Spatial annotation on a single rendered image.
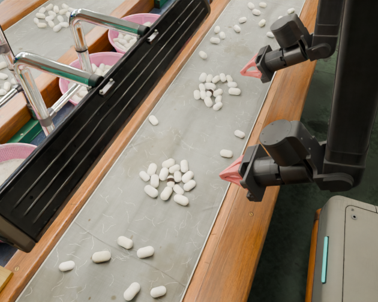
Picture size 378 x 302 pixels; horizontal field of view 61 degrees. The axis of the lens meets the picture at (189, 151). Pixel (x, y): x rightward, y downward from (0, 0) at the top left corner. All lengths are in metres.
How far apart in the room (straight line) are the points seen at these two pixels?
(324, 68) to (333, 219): 1.42
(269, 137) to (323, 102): 1.78
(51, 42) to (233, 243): 0.96
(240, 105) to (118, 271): 0.60
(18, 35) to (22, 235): 1.04
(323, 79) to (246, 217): 1.84
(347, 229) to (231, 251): 0.78
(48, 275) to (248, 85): 0.78
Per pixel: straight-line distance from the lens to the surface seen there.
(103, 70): 1.15
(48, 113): 0.68
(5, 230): 0.42
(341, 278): 1.34
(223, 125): 0.95
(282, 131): 0.53
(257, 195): 0.63
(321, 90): 2.39
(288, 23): 0.88
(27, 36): 1.37
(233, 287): 0.70
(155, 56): 0.60
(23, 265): 0.76
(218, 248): 0.72
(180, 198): 0.77
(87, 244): 0.77
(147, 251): 0.72
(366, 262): 1.41
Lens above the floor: 1.43
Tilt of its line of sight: 52 degrees down
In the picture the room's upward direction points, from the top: 4 degrees clockwise
